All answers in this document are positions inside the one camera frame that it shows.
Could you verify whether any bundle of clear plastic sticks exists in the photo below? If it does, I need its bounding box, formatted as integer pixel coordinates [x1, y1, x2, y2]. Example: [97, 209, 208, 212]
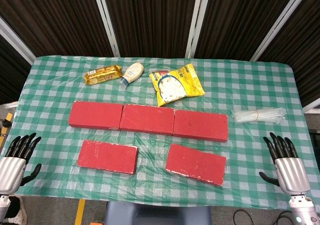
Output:
[231, 107, 286, 124]

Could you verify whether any red rectangular brick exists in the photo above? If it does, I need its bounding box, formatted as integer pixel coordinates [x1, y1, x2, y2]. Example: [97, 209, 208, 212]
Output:
[172, 109, 229, 143]
[119, 103, 175, 136]
[68, 100, 124, 131]

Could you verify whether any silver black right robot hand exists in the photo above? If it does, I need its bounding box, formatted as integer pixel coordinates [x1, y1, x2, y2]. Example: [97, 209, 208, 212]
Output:
[258, 132, 311, 197]

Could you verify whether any black knob on stand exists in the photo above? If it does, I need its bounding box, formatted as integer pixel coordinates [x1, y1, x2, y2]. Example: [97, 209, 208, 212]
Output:
[0, 118, 13, 136]

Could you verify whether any red brick with scuffed edges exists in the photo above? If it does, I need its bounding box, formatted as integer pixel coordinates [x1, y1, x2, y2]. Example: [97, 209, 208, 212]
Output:
[164, 143, 227, 187]
[77, 139, 139, 175]

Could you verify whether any white partition frame post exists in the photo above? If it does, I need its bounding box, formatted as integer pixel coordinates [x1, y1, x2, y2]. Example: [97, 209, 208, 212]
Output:
[91, 0, 121, 58]
[185, 0, 213, 59]
[302, 97, 320, 114]
[0, 16, 37, 66]
[249, 0, 315, 62]

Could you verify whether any cream squeeze bottle blue cap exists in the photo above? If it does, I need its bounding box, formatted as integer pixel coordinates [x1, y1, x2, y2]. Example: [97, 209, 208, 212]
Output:
[119, 62, 145, 88]

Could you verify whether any black floor cable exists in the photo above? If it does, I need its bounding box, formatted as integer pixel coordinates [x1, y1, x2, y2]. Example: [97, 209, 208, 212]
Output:
[233, 209, 292, 225]

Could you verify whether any gold biscuit packet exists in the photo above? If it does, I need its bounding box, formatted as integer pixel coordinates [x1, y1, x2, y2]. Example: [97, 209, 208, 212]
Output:
[83, 64, 123, 86]

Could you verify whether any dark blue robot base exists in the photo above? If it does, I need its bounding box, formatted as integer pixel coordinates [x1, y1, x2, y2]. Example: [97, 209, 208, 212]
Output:
[104, 201, 213, 225]

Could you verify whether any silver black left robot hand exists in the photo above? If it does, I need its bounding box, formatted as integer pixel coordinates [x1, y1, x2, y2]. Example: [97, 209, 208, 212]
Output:
[0, 132, 42, 196]

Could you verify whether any green white checked tablecloth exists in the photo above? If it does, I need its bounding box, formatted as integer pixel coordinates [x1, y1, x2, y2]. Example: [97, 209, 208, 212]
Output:
[0, 55, 320, 210]

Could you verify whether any white perforated shoe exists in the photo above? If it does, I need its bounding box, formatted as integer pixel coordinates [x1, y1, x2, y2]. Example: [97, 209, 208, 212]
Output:
[7, 196, 28, 225]

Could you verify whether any yellow snack bag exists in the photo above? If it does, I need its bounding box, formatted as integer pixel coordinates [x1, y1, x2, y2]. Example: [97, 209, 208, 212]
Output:
[149, 63, 206, 108]

